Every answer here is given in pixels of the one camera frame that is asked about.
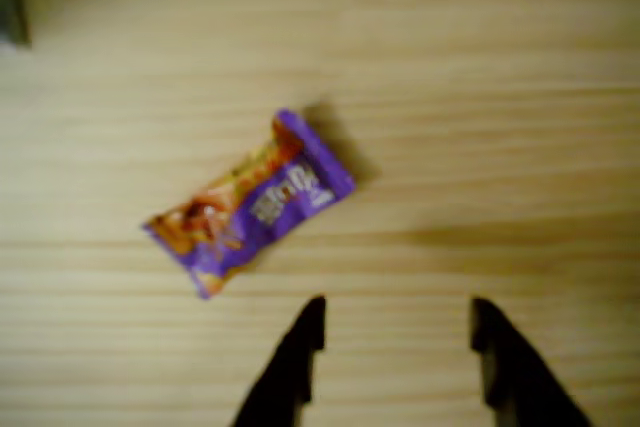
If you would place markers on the purple orange candy wrapper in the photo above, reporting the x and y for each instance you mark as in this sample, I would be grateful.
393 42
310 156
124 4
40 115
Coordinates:
250 202

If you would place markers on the metal table clamp bracket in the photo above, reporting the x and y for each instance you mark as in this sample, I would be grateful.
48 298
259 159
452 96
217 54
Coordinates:
12 12

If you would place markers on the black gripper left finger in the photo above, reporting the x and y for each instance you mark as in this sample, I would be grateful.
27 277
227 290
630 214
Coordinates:
290 372

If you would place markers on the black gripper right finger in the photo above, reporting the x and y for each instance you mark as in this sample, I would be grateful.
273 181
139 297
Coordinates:
520 387

